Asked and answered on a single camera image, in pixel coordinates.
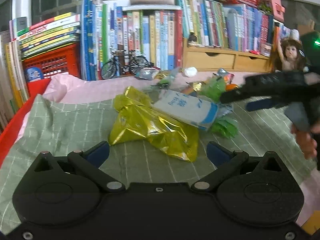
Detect brown haired doll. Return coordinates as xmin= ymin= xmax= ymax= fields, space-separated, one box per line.
xmin=271 ymin=37 xmax=306 ymax=72

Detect green wrapper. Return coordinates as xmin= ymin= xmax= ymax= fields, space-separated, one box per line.
xmin=211 ymin=116 xmax=239 ymax=139

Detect silver foil wrapper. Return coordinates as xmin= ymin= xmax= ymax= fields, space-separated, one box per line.
xmin=135 ymin=67 xmax=160 ymax=81

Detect orange peel piece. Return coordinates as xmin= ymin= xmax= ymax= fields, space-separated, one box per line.
xmin=226 ymin=83 xmax=239 ymax=92

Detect stack of horizontal books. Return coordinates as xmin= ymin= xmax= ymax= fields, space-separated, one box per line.
xmin=17 ymin=12 xmax=80 ymax=60

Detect person's right hand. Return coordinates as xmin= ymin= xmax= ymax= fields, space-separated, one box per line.
xmin=291 ymin=124 xmax=318 ymax=159

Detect pink toy house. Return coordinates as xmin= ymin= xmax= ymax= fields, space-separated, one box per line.
xmin=258 ymin=0 xmax=285 ymax=23

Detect wooden drawer organizer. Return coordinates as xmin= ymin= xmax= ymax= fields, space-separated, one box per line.
xmin=182 ymin=38 xmax=271 ymax=73

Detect small figurine head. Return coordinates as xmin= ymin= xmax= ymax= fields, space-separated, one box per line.
xmin=188 ymin=32 xmax=197 ymax=45

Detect large yellow foil bag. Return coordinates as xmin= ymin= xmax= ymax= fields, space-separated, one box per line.
xmin=108 ymin=86 xmax=199 ymax=163

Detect red plastic tray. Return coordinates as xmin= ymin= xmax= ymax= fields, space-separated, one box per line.
xmin=0 ymin=78 xmax=51 ymax=165

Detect books on wooden organizer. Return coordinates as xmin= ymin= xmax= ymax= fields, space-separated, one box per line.
xmin=176 ymin=0 xmax=291 ymax=53

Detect miniature bicycle model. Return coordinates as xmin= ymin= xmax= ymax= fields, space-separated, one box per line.
xmin=100 ymin=49 xmax=151 ymax=80

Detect red plastic crate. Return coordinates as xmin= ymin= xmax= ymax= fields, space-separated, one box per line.
xmin=22 ymin=42 xmax=81 ymax=82

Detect row of upright books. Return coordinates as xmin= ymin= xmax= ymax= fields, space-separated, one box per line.
xmin=80 ymin=0 xmax=183 ymax=81

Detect white blue snack package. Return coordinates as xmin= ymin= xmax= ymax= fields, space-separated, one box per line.
xmin=152 ymin=90 xmax=219 ymax=131

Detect leaning books at left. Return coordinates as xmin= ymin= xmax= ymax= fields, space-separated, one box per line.
xmin=1 ymin=17 xmax=29 ymax=131

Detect crumpled white tissue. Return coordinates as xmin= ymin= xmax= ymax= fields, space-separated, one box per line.
xmin=183 ymin=67 xmax=197 ymax=77

